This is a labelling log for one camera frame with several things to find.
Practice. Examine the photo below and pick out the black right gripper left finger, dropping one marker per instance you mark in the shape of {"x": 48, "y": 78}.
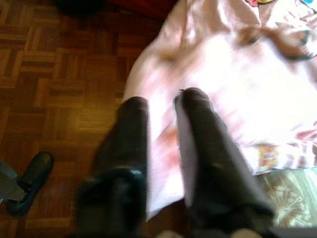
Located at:
{"x": 123, "y": 161}

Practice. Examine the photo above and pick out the bed with grey floral sheet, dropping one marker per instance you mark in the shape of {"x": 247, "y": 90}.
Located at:
{"x": 292, "y": 196}

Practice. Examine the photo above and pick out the pink cartoon print blanket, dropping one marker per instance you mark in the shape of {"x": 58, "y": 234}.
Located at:
{"x": 235, "y": 62}

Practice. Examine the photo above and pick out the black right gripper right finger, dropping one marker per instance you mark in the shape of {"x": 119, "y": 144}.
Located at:
{"x": 213, "y": 161}

